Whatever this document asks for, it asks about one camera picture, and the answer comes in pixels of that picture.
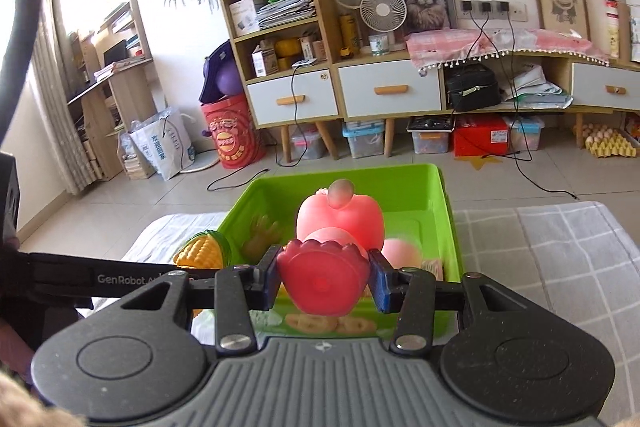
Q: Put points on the low wooden cabinet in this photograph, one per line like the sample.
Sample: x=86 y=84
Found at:
x=557 y=74

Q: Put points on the stack of papers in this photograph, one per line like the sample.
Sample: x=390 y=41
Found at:
x=287 y=9

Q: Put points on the yellow can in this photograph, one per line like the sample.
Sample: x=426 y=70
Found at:
x=349 y=34

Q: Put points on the beige curtain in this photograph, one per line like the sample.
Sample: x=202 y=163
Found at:
x=55 y=82

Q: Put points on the black monitor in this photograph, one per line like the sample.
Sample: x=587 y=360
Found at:
x=115 y=52

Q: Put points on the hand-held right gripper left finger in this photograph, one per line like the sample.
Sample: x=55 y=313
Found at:
x=267 y=279

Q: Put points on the red cardboard box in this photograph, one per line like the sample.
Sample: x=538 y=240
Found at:
x=480 y=134

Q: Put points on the black bag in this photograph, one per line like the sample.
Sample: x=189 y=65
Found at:
x=472 y=87

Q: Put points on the white box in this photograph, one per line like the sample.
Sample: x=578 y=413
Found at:
x=243 y=14

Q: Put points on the white paper bag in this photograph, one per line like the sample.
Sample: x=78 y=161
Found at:
x=160 y=147

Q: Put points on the wooden shelf cabinet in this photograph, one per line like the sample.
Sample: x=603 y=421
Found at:
x=320 y=7

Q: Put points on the brown fuzzy cloth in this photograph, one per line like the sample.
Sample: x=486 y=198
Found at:
x=30 y=402

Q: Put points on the white bottle red print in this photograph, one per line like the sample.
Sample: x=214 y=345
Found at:
x=611 y=27

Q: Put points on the blue lid storage bin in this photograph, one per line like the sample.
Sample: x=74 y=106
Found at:
x=364 y=139

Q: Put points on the pink checked cloth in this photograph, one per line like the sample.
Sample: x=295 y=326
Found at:
x=500 y=44

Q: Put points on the pink rubber toy figure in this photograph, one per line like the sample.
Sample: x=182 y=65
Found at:
x=340 y=227

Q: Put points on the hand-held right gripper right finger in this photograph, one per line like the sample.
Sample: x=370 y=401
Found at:
x=382 y=282

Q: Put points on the green plastic box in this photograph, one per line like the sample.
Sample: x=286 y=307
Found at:
x=410 y=192

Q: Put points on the clear storage bin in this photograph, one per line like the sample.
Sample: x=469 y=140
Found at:
x=307 y=144
x=525 y=134

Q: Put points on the purple plush toy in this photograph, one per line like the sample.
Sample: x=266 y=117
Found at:
x=225 y=77

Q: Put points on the white carton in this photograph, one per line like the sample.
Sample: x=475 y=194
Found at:
x=631 y=17

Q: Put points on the framed cartoon drawing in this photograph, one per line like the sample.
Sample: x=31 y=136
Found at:
x=560 y=2

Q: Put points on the yellow egg tray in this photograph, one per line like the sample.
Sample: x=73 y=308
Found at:
x=612 y=142

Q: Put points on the small white desk fan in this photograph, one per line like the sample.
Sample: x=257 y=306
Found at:
x=382 y=9

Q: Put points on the wooden desk with shelves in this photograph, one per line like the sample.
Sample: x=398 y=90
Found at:
x=125 y=97

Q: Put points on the grey checked tablecloth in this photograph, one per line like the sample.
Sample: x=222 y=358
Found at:
x=550 y=257

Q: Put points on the wall socket panel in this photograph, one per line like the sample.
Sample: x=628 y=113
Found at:
x=492 y=8

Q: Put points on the small glass jar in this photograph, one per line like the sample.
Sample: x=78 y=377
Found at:
x=378 y=43

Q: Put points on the framed cat picture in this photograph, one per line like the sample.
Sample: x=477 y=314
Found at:
x=425 y=2

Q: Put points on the pile of white papers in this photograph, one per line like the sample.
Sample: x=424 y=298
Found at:
x=535 y=89

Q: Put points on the red printed bucket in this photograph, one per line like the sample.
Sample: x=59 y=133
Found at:
x=232 y=137

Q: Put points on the toy corn cob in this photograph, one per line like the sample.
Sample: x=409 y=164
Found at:
x=200 y=252

